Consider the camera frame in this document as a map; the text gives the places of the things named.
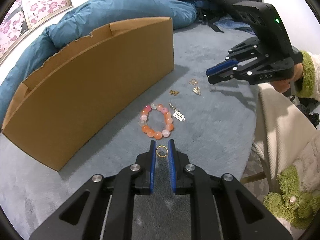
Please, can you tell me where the person's right hand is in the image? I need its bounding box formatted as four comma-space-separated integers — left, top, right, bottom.
272, 64, 304, 97

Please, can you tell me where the person's right leg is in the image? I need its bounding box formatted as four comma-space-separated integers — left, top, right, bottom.
251, 82, 320, 180

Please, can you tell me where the silver charm pendant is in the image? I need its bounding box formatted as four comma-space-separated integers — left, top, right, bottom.
169, 102, 186, 122

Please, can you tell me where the person's right forearm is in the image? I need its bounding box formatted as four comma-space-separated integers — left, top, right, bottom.
294, 51, 320, 100

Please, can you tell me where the orange pink bead bracelet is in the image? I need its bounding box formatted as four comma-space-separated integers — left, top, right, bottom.
139, 103, 175, 140

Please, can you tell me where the framed floral wall picture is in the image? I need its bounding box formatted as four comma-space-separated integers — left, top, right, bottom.
0, 0, 73, 58

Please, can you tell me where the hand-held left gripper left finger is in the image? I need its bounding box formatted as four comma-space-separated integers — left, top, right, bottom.
29, 140, 157, 240

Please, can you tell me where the fluffy white green robe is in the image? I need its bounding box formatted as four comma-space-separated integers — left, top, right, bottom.
262, 130, 320, 230

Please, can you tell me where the brown cardboard box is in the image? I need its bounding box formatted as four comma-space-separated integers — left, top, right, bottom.
1, 17, 175, 172

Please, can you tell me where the gold ring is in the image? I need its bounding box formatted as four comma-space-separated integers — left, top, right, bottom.
155, 145, 167, 158

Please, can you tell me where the blue patterned cloth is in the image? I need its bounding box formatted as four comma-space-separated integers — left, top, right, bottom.
215, 15, 255, 34

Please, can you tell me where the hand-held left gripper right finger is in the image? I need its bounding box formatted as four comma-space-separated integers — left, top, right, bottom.
168, 139, 293, 240

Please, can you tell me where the blue duvet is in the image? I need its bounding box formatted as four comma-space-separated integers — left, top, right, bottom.
0, 0, 198, 123

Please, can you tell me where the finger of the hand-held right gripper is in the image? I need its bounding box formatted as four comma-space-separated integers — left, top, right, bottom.
206, 37, 269, 77
207, 56, 271, 85

